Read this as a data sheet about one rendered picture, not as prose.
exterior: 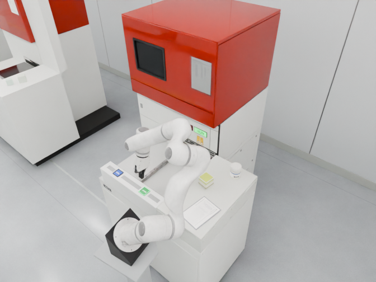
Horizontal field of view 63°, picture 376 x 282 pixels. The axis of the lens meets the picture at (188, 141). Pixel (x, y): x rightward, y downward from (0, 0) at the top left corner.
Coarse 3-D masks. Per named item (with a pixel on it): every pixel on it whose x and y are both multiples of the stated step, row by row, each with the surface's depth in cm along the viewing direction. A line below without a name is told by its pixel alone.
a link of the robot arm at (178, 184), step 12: (192, 156) 133; (204, 156) 137; (192, 168) 138; (204, 168) 139; (180, 180) 137; (192, 180) 138; (168, 192) 139; (180, 192) 138; (168, 204) 140; (180, 204) 141; (168, 216) 148; (180, 216) 144; (180, 228) 146
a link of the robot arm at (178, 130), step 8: (176, 120) 143; (184, 120) 142; (168, 128) 146; (176, 128) 141; (184, 128) 139; (168, 136) 149; (176, 136) 136; (184, 136) 136; (168, 144) 133; (176, 144) 130; (184, 144) 133; (168, 152) 130; (176, 152) 129; (184, 152) 130; (168, 160) 131; (176, 160) 130; (184, 160) 131
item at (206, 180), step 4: (200, 176) 196; (204, 176) 196; (208, 176) 196; (212, 176) 196; (200, 180) 196; (204, 180) 194; (208, 180) 193; (212, 180) 196; (200, 184) 198; (204, 184) 194; (208, 184) 195; (212, 184) 198; (204, 188) 197
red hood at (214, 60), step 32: (192, 0) 229; (224, 0) 228; (128, 32) 210; (160, 32) 190; (192, 32) 177; (224, 32) 176; (256, 32) 195; (160, 64) 206; (192, 64) 185; (224, 64) 180; (256, 64) 214; (160, 96) 223; (192, 96) 200; (224, 96) 196
